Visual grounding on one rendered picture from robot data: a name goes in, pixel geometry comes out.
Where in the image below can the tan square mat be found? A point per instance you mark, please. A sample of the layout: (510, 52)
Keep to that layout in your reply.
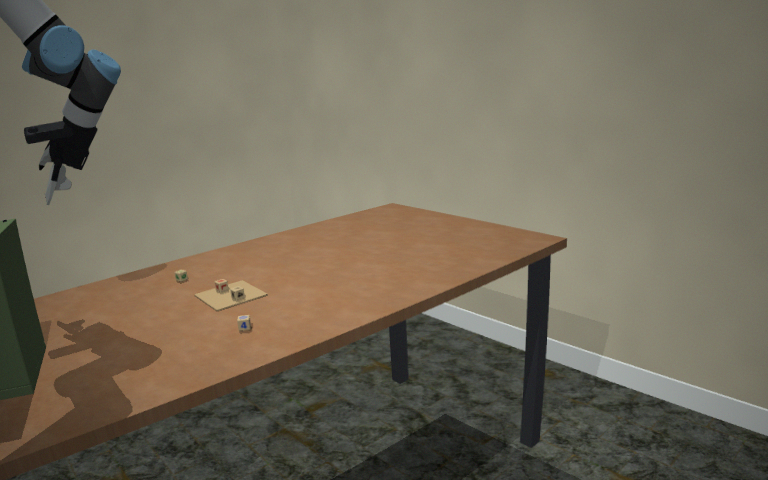
(219, 301)

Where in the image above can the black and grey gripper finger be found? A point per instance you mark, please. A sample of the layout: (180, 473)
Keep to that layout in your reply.
(45, 158)
(57, 171)

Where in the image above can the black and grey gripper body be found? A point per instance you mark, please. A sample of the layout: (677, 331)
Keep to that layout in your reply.
(78, 145)

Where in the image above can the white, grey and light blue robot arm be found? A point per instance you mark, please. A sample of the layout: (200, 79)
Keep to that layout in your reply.
(61, 49)

